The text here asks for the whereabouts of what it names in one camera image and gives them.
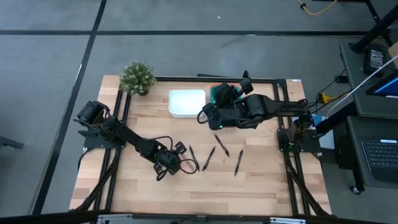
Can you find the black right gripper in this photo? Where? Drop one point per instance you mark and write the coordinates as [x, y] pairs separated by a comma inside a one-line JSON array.
[[222, 119]]

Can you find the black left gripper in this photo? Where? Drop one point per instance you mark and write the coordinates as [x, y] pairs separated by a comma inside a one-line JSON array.
[[169, 161]]

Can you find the black pen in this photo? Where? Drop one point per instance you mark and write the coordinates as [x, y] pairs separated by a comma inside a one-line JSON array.
[[209, 158], [221, 145], [238, 162], [194, 158]]

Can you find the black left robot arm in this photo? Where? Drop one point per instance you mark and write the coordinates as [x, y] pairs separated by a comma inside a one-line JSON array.
[[124, 135]]

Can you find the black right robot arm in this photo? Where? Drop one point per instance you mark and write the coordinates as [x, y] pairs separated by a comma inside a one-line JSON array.
[[280, 107]]

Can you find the green basket orange rim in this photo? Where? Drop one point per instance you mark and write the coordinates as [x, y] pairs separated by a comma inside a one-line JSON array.
[[212, 95]]

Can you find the white plastic bin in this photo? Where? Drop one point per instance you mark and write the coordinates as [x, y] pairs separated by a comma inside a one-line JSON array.
[[186, 102]]

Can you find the yellow power plug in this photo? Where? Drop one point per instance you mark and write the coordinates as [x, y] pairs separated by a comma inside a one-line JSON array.
[[323, 98]]

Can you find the green plant black pot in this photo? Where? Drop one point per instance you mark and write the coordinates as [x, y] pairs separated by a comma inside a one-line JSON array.
[[136, 77]]

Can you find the black desk leg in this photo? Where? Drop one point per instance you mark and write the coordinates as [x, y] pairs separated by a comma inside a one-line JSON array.
[[335, 119]]

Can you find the white blue box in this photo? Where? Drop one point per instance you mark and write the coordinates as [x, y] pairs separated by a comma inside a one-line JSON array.
[[328, 141]]

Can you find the black power plug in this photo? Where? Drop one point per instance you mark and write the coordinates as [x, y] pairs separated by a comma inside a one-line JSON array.
[[341, 79]]

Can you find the dark grey desk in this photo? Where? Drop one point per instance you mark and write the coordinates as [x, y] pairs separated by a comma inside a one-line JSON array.
[[354, 149], [354, 77]]

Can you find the black power adapter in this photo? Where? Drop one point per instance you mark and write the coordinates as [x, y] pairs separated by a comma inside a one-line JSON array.
[[376, 59]]

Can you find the screen with blue display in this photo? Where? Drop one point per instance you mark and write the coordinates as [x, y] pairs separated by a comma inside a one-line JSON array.
[[388, 87]]

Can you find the black diagonal beam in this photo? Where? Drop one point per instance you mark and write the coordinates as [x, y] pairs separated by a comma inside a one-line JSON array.
[[376, 29]]

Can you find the black caster wheel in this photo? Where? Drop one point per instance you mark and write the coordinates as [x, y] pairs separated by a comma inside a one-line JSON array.
[[356, 189]]

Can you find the black laptop keyboard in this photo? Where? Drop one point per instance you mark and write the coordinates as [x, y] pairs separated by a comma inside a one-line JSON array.
[[382, 155]]

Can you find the grey chair leg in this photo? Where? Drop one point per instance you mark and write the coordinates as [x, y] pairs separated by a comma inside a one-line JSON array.
[[9, 142]]

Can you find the black aluminium table frame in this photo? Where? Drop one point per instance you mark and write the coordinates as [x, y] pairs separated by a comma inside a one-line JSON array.
[[186, 79]]

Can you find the silver frame bracket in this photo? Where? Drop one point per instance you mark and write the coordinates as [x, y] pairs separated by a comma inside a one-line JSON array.
[[287, 221], [115, 219]]

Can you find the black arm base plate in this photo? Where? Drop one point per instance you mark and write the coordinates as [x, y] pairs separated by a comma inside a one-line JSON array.
[[311, 146], [90, 143]]

